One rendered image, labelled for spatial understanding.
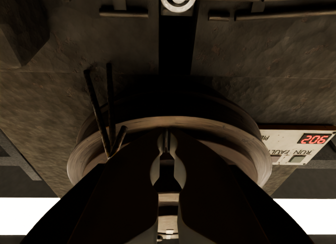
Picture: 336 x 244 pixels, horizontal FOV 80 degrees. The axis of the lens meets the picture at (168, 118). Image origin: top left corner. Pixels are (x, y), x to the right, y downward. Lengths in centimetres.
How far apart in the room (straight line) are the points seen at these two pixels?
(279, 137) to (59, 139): 64
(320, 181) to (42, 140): 965
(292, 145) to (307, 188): 870
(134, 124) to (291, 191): 875
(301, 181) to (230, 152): 908
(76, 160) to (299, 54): 47
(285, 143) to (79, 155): 56
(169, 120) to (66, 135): 40
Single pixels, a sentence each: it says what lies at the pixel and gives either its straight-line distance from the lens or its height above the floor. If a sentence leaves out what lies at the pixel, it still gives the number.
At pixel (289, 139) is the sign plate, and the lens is 69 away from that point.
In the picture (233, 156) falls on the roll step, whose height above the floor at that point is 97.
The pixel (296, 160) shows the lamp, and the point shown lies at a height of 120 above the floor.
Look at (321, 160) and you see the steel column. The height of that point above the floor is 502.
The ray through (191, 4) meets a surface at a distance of 37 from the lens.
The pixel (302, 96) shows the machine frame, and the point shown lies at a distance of 60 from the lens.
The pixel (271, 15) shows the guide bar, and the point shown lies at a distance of 36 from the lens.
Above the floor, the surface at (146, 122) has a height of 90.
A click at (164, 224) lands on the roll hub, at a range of 48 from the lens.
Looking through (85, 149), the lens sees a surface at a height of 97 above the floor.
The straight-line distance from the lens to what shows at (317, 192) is 954.
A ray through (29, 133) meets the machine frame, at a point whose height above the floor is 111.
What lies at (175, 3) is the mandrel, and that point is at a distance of 35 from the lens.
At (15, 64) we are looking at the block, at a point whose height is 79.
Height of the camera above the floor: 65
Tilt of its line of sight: 46 degrees up
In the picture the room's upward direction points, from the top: 177 degrees counter-clockwise
